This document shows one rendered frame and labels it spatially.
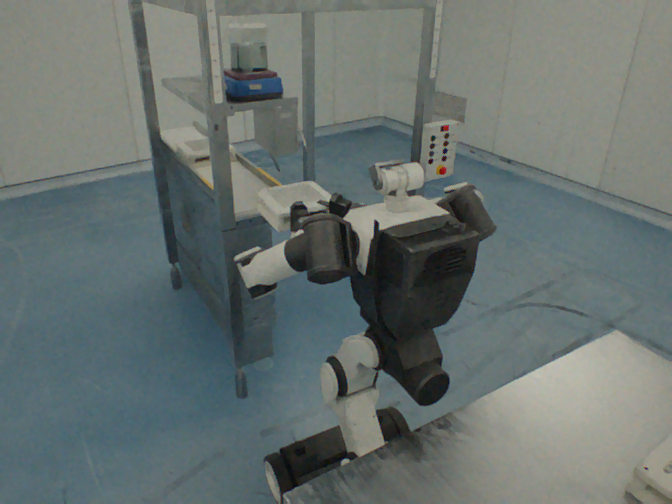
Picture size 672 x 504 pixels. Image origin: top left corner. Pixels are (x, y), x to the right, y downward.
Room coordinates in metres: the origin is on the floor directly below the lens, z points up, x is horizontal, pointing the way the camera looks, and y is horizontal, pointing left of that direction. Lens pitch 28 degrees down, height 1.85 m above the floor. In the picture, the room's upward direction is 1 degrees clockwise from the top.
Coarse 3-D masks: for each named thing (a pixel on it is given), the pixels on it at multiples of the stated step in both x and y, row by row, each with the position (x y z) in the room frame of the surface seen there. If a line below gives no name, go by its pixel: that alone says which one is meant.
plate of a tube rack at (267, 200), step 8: (288, 184) 1.92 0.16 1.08; (296, 184) 1.92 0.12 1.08; (304, 184) 1.93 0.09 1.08; (312, 184) 1.93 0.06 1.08; (256, 192) 1.84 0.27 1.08; (264, 192) 1.84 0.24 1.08; (272, 192) 1.85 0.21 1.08; (320, 192) 1.85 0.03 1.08; (264, 200) 1.77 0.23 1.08; (272, 200) 1.76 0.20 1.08; (328, 200) 1.77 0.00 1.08; (272, 208) 1.69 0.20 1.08; (280, 208) 1.69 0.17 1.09; (288, 208) 1.69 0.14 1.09; (312, 208) 1.70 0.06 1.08; (320, 208) 1.72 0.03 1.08; (328, 208) 1.73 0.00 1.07; (280, 216) 1.65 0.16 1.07
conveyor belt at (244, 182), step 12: (168, 132) 3.11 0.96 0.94; (180, 132) 3.11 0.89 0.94; (192, 132) 3.11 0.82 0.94; (204, 168) 2.49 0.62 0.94; (240, 168) 2.49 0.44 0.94; (240, 180) 2.33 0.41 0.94; (252, 180) 2.33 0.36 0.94; (240, 192) 2.19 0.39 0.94; (252, 192) 2.19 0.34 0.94; (240, 204) 2.05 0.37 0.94; (252, 204) 2.06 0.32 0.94; (240, 216) 1.99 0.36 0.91; (252, 216) 2.02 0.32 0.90
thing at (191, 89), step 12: (168, 84) 2.34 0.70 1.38; (180, 84) 2.33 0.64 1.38; (192, 84) 2.33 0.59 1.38; (180, 96) 2.19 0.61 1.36; (192, 96) 2.11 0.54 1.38; (204, 96) 2.10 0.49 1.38; (288, 96) 2.11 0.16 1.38; (204, 108) 1.93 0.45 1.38; (240, 108) 1.99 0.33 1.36; (252, 108) 2.01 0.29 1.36
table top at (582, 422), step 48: (624, 336) 1.23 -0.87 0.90; (528, 384) 1.03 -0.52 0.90; (576, 384) 1.03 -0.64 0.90; (624, 384) 1.03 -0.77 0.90; (432, 432) 0.87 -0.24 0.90; (480, 432) 0.87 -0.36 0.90; (528, 432) 0.87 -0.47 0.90; (576, 432) 0.87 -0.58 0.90; (624, 432) 0.87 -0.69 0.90; (336, 480) 0.74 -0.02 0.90; (384, 480) 0.74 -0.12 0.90; (432, 480) 0.74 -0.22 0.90; (480, 480) 0.74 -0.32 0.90; (528, 480) 0.74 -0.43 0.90; (576, 480) 0.74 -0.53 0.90; (624, 480) 0.74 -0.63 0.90
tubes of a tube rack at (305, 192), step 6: (300, 186) 1.88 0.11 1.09; (306, 186) 1.88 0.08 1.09; (276, 192) 1.82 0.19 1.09; (282, 192) 1.83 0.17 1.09; (288, 192) 1.84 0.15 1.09; (294, 192) 1.83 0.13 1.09; (300, 192) 1.83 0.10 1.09; (306, 192) 1.82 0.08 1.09; (312, 192) 1.83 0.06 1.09; (282, 198) 1.76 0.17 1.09; (288, 198) 1.76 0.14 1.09; (294, 198) 1.76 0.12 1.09; (300, 198) 1.76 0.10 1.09; (306, 198) 1.77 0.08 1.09; (312, 198) 1.77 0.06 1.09; (318, 198) 1.78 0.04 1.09
